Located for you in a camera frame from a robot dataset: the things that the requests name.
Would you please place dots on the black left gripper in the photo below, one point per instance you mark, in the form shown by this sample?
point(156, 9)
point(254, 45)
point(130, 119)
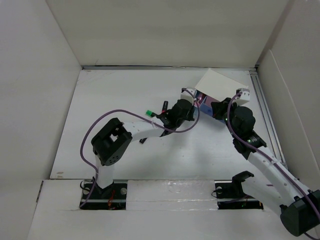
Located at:
point(190, 117)

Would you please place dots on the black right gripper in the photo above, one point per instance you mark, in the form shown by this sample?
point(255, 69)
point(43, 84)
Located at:
point(218, 107)

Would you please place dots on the light blue drawer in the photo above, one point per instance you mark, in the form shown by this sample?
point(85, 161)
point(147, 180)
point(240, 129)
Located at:
point(200, 99)

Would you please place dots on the dark blue drawer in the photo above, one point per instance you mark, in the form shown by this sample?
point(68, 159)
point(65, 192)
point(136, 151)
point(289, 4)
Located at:
point(208, 110)

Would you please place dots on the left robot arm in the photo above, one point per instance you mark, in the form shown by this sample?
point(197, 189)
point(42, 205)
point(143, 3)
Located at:
point(111, 142)

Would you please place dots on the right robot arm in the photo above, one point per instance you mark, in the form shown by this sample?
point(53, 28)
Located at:
point(297, 206)

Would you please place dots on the pink drawer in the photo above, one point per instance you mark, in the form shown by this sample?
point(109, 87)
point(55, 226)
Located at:
point(209, 100)

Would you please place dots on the black pink highlighter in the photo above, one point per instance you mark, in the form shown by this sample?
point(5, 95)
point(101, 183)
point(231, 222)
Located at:
point(164, 106)

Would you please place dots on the white drawer cabinet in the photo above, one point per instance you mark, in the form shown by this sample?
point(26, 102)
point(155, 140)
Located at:
point(218, 86)

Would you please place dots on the green cap marker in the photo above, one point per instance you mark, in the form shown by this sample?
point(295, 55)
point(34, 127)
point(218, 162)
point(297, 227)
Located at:
point(149, 113)

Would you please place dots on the small black flat object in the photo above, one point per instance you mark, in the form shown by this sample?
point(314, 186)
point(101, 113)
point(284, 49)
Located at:
point(142, 141)

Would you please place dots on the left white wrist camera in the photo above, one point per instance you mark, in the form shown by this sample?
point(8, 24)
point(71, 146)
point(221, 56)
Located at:
point(188, 94)

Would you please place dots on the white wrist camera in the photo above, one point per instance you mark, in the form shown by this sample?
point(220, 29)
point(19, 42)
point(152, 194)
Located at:
point(243, 96)
point(188, 94)

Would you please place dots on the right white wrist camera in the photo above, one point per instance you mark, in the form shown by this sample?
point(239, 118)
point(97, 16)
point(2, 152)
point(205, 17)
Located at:
point(243, 96)

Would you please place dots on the aluminium rail right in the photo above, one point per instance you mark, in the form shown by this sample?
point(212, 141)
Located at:
point(274, 140)

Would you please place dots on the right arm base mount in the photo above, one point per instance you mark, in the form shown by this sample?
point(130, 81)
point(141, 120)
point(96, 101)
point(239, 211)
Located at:
point(230, 195)

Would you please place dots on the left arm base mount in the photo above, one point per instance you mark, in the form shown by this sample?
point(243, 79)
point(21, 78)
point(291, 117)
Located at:
point(112, 198)

